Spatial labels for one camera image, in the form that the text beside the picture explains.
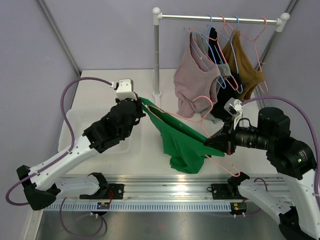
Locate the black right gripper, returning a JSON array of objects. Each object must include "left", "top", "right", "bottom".
[{"left": 204, "top": 115, "right": 274, "bottom": 155}]

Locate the green tank top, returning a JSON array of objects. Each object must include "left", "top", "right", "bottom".
[{"left": 139, "top": 97, "right": 225, "bottom": 174}]

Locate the mauve pink tank top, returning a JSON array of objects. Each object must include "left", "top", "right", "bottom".
[{"left": 173, "top": 34, "right": 218, "bottom": 118}]

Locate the blue hanger of mauve top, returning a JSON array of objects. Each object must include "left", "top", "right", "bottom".
[{"left": 189, "top": 28, "right": 221, "bottom": 84}]

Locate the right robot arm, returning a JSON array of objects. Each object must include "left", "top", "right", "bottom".
[{"left": 204, "top": 107, "right": 320, "bottom": 240}]

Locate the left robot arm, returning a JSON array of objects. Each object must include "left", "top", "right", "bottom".
[{"left": 16, "top": 98, "right": 145, "bottom": 211}]

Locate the black tank top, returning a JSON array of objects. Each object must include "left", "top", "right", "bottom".
[{"left": 207, "top": 26, "right": 243, "bottom": 123}]

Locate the grey tank top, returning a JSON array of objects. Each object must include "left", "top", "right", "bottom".
[{"left": 195, "top": 33, "right": 231, "bottom": 124}]

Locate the brown tank top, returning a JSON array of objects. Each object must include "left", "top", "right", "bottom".
[{"left": 222, "top": 30, "right": 265, "bottom": 101}]

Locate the clear plastic basket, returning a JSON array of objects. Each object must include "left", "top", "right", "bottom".
[{"left": 58, "top": 107, "right": 131, "bottom": 155}]

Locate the silver clothes rack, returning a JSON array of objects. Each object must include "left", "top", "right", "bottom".
[{"left": 152, "top": 7, "right": 290, "bottom": 99}]

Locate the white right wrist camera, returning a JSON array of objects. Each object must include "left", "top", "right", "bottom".
[{"left": 224, "top": 97, "right": 243, "bottom": 130}]

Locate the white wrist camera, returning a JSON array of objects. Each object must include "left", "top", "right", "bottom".
[
  {"left": 110, "top": 78, "right": 138, "bottom": 101},
  {"left": 224, "top": 97, "right": 243, "bottom": 130}
]

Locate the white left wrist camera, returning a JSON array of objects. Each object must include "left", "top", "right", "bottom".
[{"left": 110, "top": 78, "right": 138, "bottom": 101}]

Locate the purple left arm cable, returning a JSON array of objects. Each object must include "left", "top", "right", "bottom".
[{"left": 5, "top": 76, "right": 118, "bottom": 237}]

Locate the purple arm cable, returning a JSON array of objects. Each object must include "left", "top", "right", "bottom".
[
  {"left": 239, "top": 96, "right": 320, "bottom": 201},
  {"left": 5, "top": 76, "right": 118, "bottom": 237}
]

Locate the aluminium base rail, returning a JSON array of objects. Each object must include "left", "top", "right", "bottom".
[{"left": 33, "top": 174, "right": 291, "bottom": 203}]

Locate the white slotted cable duct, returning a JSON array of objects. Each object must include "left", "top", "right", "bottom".
[{"left": 46, "top": 201, "right": 231, "bottom": 212}]

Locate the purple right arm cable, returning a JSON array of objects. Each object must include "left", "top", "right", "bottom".
[{"left": 239, "top": 96, "right": 320, "bottom": 201}]

